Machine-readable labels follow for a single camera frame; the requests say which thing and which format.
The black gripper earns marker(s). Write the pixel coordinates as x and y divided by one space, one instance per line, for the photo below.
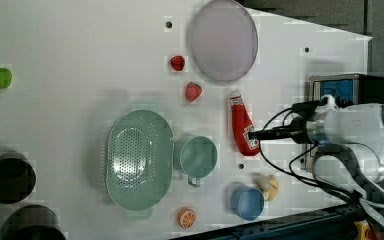
304 111

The red ketchup bottle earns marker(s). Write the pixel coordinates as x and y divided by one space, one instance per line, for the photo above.
242 125

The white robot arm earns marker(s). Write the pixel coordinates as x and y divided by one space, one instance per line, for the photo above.
346 182

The green plastic strainer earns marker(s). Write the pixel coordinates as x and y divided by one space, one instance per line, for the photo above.
139 160

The beige toy garlic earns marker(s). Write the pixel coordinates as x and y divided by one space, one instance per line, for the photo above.
268 185

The blue plastic cup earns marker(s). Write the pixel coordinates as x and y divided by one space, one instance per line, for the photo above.
247 202

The silver black toaster oven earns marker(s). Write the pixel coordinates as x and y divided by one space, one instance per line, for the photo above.
363 88

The green plastic mug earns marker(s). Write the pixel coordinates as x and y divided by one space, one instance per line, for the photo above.
195 156

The pink toy strawberry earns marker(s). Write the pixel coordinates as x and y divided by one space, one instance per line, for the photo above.
192 91

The grey round plate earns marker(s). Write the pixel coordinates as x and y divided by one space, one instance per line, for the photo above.
223 40

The dark red toy strawberry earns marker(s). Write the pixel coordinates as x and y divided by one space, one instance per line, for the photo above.
177 62

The toy orange slice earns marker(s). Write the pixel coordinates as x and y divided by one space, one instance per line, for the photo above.
186 218

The yellow red emergency button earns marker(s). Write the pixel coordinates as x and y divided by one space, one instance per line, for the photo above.
364 231

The black cylinder lower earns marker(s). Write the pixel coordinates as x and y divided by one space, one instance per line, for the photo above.
33 222

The black cylinder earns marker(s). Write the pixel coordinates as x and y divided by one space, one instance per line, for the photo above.
17 178
33 222

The black cylinder upper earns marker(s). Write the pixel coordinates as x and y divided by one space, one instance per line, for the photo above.
17 178

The green toy fruit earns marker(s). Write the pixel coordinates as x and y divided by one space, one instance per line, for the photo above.
5 78

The blue metal frame rail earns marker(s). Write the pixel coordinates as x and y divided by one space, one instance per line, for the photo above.
332 223

